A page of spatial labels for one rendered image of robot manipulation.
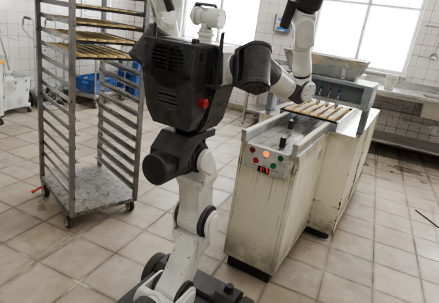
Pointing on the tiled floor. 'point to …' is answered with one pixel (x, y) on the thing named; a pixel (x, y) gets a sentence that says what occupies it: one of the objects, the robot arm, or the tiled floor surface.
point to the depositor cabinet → (335, 170)
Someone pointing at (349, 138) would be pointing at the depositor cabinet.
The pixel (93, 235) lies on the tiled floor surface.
